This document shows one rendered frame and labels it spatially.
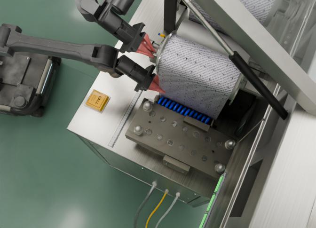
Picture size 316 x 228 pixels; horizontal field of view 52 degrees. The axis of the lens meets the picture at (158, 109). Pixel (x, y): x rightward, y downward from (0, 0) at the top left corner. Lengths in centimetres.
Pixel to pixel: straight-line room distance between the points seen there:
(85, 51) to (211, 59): 42
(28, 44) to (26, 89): 102
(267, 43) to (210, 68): 50
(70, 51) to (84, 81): 130
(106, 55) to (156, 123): 31
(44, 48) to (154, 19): 57
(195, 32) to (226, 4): 68
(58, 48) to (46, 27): 157
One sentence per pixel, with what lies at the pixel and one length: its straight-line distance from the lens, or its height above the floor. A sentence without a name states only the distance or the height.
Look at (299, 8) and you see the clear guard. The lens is 59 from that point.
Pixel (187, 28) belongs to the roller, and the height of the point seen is 123.
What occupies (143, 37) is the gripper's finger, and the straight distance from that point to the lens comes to 102.
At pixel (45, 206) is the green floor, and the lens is 231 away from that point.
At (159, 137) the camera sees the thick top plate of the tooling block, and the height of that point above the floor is 102.
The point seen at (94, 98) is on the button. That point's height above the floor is 92.
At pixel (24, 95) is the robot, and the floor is 28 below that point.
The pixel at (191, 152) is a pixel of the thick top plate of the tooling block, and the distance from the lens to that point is 119.
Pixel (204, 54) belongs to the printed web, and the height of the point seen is 131.
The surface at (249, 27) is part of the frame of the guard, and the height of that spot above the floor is 180.
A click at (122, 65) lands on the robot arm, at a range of 113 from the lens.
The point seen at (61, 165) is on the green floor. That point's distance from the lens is 231.
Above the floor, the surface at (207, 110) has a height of 108.
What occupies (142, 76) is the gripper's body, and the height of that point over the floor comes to 115.
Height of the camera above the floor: 219
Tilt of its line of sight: 72 degrees down
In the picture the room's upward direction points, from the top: 1 degrees counter-clockwise
